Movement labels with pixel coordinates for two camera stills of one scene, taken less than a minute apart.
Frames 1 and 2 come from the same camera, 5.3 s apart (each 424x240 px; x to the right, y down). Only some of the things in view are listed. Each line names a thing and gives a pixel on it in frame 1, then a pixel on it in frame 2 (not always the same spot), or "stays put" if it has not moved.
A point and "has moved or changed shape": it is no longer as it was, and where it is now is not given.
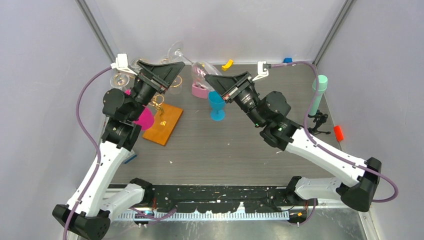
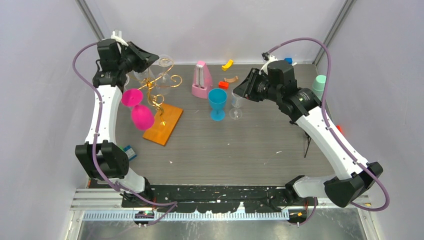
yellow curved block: [224, 67] stays put
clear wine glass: [175, 88] has moved or changed shape
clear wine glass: [199, 69] -> [236, 112]
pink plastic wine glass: [146, 118] stays put
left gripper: [157, 76] -> [145, 59]
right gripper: [226, 85] -> [246, 88]
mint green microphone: [322, 81] stays put
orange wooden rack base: [163, 126] stays put
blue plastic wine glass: [218, 104] stays put
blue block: [287, 60] stays put
